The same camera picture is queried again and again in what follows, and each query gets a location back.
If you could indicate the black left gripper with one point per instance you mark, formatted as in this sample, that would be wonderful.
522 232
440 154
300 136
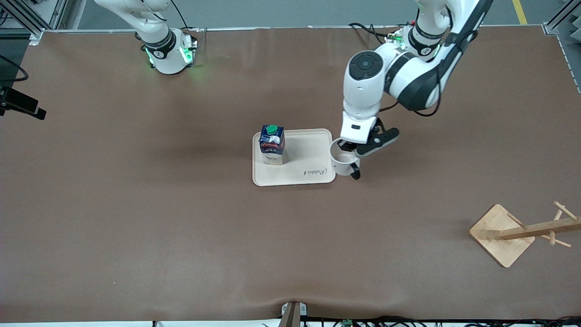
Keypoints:
348 146

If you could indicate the blue milk carton green cap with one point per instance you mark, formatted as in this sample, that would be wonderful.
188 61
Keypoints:
271 145

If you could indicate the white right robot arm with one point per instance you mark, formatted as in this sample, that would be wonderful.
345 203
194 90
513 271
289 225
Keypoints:
165 59

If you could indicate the wooden cup rack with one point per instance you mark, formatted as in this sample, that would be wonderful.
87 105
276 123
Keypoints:
499 240

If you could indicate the beige plastic tray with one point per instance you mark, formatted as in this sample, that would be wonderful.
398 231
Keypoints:
295 175

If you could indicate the small green connector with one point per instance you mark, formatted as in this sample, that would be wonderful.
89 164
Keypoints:
347 323

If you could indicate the brown table mat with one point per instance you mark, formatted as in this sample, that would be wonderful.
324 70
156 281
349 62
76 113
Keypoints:
181 218

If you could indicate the aluminium frame with black struts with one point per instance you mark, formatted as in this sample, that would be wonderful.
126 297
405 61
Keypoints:
22 18

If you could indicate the camera stand post with clamp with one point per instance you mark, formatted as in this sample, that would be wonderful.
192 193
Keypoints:
292 315

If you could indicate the aluminium corner frame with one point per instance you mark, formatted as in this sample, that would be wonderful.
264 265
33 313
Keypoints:
563 16

